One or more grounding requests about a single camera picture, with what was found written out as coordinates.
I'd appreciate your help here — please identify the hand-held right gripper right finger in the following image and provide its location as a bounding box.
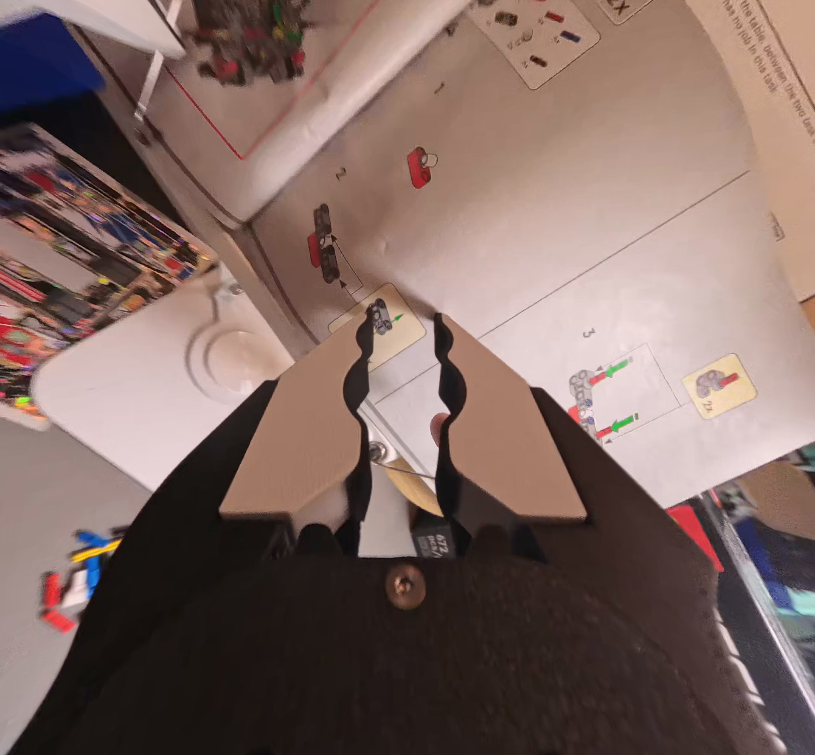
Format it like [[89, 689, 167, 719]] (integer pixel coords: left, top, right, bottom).
[[433, 312, 588, 555]]

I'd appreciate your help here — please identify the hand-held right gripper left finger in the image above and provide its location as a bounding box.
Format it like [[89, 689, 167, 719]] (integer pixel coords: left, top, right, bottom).
[[219, 308, 373, 555]]

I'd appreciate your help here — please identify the white book stand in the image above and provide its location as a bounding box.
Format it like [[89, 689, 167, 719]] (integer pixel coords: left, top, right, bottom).
[[28, 0, 440, 491]]

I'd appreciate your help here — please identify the white instruction booklet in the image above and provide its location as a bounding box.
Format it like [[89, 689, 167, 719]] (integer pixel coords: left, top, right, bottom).
[[146, 0, 815, 508]]

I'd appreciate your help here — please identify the pile of small lego pins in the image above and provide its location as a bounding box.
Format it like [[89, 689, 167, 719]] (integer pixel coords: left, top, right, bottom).
[[39, 529, 125, 634]]

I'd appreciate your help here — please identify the black cardboard set box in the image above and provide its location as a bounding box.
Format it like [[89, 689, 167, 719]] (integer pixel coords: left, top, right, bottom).
[[410, 443, 815, 755]]

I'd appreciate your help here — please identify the large blue parts bin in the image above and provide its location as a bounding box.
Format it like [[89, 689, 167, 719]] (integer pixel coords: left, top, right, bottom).
[[0, 13, 106, 116]]

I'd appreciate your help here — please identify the pale round wooden board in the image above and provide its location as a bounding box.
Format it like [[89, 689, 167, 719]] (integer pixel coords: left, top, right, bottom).
[[385, 459, 440, 514]]

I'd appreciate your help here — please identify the colourful sticker sheet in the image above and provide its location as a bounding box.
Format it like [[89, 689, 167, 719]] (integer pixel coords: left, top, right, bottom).
[[0, 125, 217, 421]]

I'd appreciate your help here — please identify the large printed task sheet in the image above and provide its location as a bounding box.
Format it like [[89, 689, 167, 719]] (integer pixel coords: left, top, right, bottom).
[[684, 0, 815, 304]]

